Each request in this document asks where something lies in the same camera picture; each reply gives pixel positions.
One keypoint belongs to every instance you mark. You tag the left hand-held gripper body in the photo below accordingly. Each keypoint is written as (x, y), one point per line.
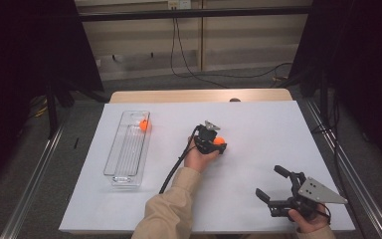
(206, 137)

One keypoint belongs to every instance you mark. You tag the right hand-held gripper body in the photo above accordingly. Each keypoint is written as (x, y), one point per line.
(305, 197)

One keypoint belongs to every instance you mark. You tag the orange ball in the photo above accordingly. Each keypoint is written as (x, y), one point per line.
(144, 125)
(219, 140)

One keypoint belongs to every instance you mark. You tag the clear plastic tray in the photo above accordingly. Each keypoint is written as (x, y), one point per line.
(127, 149)

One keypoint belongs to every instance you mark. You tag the person's left hand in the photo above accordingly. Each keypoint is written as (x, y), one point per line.
(197, 161)

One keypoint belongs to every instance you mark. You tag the person's right hand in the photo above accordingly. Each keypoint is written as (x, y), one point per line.
(308, 224)

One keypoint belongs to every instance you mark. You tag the white table board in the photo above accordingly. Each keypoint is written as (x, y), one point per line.
(245, 186)

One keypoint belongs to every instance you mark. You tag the small dark table knob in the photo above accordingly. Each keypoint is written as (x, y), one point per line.
(234, 99)

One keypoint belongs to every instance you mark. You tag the wooden table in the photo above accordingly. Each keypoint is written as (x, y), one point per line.
(179, 95)

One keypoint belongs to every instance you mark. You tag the black horizontal bar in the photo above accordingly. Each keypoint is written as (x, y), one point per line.
(192, 13)

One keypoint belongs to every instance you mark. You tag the small black floor piece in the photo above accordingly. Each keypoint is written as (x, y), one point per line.
(76, 143)

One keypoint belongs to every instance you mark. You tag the black curtain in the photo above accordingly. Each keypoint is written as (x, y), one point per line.
(20, 66)
(361, 66)

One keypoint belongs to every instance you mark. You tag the black metal stand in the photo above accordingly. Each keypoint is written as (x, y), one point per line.
(51, 113)

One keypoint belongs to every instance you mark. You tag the aluminium floor rail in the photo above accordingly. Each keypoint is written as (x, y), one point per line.
(354, 172)
(30, 189)

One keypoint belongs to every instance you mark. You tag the small black wall clip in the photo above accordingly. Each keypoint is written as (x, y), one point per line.
(113, 57)

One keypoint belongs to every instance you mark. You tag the white wall outlet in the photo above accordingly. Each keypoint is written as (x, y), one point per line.
(179, 4)

